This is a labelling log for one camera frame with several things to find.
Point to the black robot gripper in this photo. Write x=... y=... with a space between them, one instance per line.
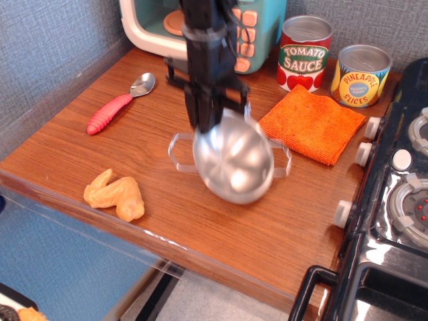
x=210 y=65

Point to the small stainless steel pot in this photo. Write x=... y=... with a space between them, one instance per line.
x=235 y=159

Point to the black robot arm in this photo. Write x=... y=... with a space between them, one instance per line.
x=206 y=14

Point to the white stove knob middle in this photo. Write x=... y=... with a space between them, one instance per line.
x=363 y=153

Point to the white stove knob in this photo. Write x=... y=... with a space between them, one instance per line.
x=372 y=127
x=342 y=213
x=363 y=153

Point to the white stove knob top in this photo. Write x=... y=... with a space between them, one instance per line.
x=372 y=127

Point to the white stove knob bottom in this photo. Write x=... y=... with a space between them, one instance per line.
x=342 y=213

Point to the black toy stove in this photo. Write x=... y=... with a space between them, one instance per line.
x=382 y=273

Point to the teal toy microwave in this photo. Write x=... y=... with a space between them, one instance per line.
x=156 y=27

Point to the folded orange cloth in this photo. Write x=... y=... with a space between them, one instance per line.
x=312 y=125

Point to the plastic toy chicken wing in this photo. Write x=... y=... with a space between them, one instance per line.
x=123 y=194

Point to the tomato sauce can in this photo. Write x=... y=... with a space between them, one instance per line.
x=303 y=53

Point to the pineapple slices can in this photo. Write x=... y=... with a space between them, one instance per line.
x=360 y=75

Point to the orange object bottom left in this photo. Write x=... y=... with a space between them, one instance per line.
x=30 y=314

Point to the pink handled metal spoon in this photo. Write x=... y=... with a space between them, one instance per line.
x=142 y=86

